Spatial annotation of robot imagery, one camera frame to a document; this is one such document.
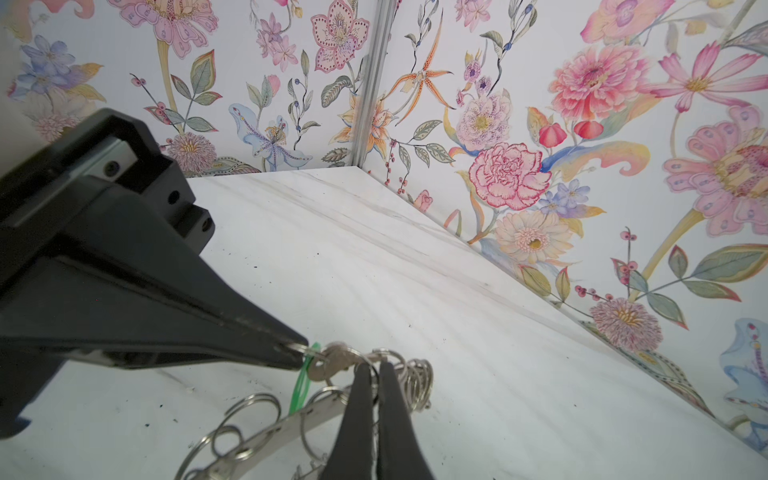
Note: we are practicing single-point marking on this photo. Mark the right aluminium corner post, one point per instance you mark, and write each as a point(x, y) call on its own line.
point(367, 101)

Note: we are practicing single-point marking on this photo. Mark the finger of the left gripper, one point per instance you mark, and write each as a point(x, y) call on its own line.
point(270, 352)

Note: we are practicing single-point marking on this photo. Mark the green key tag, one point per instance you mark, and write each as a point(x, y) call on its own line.
point(301, 388)

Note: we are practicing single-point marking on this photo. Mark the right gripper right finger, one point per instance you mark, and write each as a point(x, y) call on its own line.
point(399, 455)

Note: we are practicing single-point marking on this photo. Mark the small silver key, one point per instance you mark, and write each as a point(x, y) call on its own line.
point(335, 358)

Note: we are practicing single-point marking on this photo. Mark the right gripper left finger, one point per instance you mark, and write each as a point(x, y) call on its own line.
point(352, 456)

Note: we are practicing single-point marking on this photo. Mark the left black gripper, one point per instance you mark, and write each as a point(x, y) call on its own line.
point(100, 261)

